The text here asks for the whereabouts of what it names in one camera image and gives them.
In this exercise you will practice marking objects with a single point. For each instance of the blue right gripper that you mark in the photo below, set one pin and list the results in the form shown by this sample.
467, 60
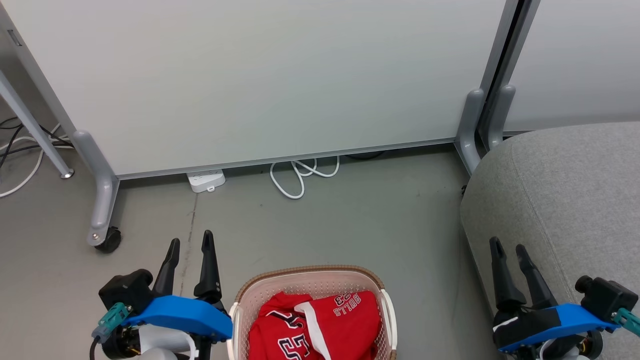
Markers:
560, 320

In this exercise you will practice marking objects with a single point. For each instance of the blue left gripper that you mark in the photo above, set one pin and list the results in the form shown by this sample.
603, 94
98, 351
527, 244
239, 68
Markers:
175, 314

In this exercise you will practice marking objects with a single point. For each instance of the red Bulls jersey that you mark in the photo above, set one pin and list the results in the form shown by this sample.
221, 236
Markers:
350, 325

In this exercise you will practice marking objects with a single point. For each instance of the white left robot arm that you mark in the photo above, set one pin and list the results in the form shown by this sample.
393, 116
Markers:
160, 345

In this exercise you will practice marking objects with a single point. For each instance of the grey fabric sofa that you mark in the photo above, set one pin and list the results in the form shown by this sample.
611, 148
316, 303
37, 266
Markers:
565, 200

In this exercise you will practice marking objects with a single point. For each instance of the black caster wheel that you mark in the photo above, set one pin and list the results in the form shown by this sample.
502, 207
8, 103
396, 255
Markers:
111, 241

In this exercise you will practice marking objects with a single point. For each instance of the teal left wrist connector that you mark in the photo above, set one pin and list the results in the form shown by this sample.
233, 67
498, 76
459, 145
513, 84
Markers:
112, 320

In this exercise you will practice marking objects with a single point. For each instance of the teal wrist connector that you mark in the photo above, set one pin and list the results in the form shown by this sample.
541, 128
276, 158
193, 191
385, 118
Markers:
629, 321
112, 320

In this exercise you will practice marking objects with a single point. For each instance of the white power strip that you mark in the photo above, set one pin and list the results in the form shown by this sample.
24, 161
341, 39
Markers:
206, 180

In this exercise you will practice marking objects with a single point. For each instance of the grey partition foot with caster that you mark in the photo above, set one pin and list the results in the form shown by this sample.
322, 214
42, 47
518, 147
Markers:
102, 200

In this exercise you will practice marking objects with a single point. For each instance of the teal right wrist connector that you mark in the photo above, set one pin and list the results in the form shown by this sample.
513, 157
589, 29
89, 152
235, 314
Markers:
629, 321

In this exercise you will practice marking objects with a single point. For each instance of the beige plastic laundry basket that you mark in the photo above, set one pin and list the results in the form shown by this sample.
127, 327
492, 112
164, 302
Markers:
320, 280

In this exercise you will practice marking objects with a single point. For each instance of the large white partition panel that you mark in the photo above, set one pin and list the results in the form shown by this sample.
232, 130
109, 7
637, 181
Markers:
260, 75

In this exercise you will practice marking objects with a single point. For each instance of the narrow white partition panel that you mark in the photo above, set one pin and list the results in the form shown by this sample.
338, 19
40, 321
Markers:
575, 60

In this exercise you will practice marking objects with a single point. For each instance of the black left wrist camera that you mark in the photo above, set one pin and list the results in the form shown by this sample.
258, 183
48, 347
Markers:
125, 291

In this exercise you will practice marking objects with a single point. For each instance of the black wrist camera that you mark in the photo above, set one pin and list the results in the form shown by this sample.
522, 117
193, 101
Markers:
606, 297
125, 291

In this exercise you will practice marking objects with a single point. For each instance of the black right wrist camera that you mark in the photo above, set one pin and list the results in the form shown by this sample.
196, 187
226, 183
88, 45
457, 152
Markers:
606, 297

